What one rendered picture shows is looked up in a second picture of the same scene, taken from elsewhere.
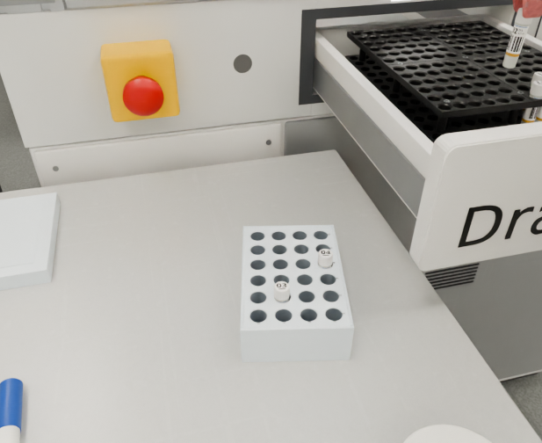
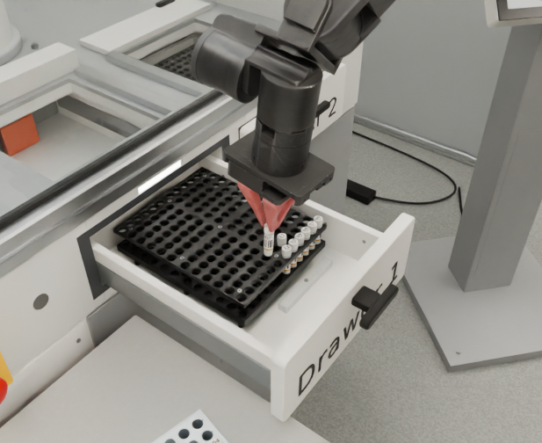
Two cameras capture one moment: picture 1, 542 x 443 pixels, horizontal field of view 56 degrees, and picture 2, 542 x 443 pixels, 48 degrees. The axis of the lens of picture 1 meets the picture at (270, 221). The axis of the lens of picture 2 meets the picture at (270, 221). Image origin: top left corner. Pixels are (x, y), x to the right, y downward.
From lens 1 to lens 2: 0.37 m
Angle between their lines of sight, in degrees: 30
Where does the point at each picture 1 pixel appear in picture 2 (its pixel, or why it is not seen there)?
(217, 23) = (11, 287)
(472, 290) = not seen: hidden behind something
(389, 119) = (211, 323)
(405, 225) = not seen: hidden behind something
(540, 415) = (333, 380)
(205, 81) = (13, 333)
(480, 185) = (301, 364)
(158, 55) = not seen: outside the picture
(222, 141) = (40, 365)
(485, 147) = (299, 349)
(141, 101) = not seen: outside the picture
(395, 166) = (229, 353)
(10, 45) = not seen: outside the picture
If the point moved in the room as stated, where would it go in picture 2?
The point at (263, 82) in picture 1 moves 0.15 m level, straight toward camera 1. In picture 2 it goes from (61, 303) to (119, 380)
